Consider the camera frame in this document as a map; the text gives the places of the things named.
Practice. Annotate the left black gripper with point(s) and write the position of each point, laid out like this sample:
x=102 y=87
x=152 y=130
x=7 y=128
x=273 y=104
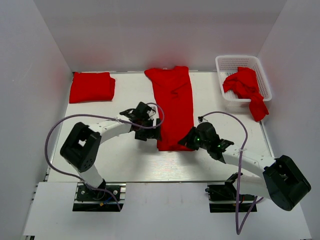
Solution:
x=152 y=133

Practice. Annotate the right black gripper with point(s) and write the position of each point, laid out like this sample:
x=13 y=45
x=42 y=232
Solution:
x=187 y=140

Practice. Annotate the red t-shirt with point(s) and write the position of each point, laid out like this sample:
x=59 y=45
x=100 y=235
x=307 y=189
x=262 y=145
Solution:
x=172 y=91
x=92 y=87
x=244 y=84

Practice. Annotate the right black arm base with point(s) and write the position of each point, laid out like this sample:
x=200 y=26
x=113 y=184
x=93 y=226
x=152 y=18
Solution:
x=222 y=197

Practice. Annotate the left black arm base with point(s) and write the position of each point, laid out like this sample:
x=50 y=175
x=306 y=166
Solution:
x=88 y=200

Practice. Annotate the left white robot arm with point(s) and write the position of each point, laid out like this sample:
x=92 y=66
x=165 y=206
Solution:
x=81 y=146

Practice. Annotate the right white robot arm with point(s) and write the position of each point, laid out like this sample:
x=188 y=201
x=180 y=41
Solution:
x=278 y=179

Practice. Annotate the crumpled red t-shirt in basket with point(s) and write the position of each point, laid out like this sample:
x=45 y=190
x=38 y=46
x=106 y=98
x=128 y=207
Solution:
x=244 y=84

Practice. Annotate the white front panel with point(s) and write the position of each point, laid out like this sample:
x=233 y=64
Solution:
x=156 y=211

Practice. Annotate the white plastic basket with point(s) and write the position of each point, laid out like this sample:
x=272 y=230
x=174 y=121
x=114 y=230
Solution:
x=226 y=65

